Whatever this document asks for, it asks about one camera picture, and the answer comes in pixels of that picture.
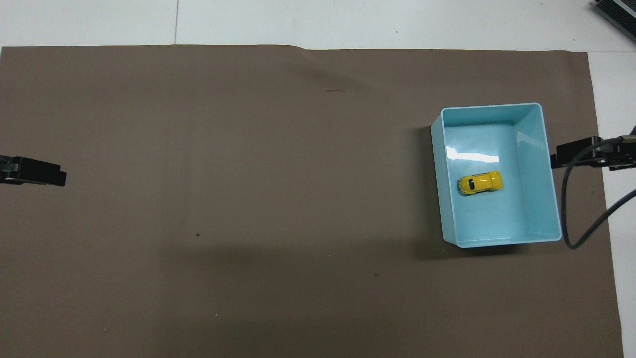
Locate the yellow toy beetle car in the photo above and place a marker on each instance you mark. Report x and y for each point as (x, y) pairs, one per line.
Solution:
(481, 182)

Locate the light blue plastic box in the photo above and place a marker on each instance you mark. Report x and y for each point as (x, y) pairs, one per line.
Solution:
(531, 209)

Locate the black stand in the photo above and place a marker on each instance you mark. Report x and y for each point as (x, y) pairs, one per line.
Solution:
(618, 11)

